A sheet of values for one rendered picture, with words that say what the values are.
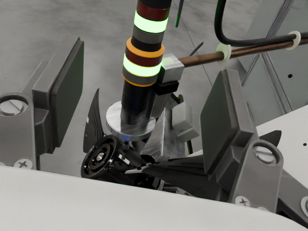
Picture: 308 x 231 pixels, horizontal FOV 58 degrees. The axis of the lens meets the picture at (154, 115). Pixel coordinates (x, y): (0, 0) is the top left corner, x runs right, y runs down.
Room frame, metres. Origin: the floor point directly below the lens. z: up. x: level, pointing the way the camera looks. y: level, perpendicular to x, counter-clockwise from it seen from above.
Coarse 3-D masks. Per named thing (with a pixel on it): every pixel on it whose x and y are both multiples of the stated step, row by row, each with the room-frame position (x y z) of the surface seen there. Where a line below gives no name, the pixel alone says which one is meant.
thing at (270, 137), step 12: (276, 132) 0.37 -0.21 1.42; (276, 144) 0.32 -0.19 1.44; (156, 168) 0.31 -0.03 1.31; (168, 168) 0.30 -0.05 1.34; (180, 168) 0.29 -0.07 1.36; (192, 168) 0.28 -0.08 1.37; (168, 180) 0.26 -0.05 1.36; (180, 180) 0.25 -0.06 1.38; (192, 180) 0.25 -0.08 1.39; (204, 180) 0.24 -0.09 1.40; (192, 192) 0.22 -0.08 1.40; (204, 192) 0.22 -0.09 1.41; (216, 192) 0.21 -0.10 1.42
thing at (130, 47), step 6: (126, 42) 0.27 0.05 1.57; (132, 48) 0.26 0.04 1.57; (162, 48) 0.28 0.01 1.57; (138, 54) 0.26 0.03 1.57; (144, 54) 0.26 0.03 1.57; (150, 54) 0.26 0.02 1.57; (156, 54) 0.26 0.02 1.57; (144, 66) 0.26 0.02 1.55; (150, 66) 0.26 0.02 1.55; (132, 84) 0.26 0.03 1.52; (150, 84) 0.26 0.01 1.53
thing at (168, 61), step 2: (164, 58) 0.30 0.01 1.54; (166, 58) 0.30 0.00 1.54; (168, 58) 0.30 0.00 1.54; (170, 58) 0.31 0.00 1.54; (162, 60) 0.30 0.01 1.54; (164, 60) 0.30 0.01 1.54; (166, 60) 0.30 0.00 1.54; (168, 60) 0.30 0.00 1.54; (170, 60) 0.30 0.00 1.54; (172, 60) 0.30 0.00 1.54; (162, 62) 0.29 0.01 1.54; (164, 62) 0.29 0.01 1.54; (166, 62) 0.30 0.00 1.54; (168, 62) 0.30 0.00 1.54; (170, 62) 0.30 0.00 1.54; (172, 62) 0.30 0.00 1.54; (162, 64) 0.29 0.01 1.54; (164, 64) 0.29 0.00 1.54; (166, 64) 0.29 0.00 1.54; (168, 64) 0.29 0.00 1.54; (170, 64) 0.30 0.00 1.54; (160, 66) 0.29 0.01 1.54; (160, 70) 0.29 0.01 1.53
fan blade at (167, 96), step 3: (198, 45) 0.60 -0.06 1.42; (201, 45) 0.58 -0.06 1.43; (195, 48) 0.62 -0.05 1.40; (198, 48) 0.57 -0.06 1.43; (192, 51) 0.61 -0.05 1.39; (195, 51) 0.57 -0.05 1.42; (192, 54) 0.56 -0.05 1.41; (168, 93) 0.58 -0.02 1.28; (165, 96) 0.56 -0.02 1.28; (168, 96) 0.59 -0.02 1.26; (165, 99) 0.57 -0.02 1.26; (168, 99) 0.61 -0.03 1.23; (165, 102) 0.58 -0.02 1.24; (162, 108) 0.56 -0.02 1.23; (156, 120) 0.53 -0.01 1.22
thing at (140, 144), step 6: (132, 144) 0.41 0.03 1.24; (138, 144) 0.43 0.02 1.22; (144, 144) 0.46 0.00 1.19; (138, 150) 0.44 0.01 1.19; (156, 162) 0.37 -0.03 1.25; (138, 168) 0.33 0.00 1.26; (126, 174) 0.32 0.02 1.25; (132, 174) 0.32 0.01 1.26; (138, 174) 0.31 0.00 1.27; (144, 174) 0.31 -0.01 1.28
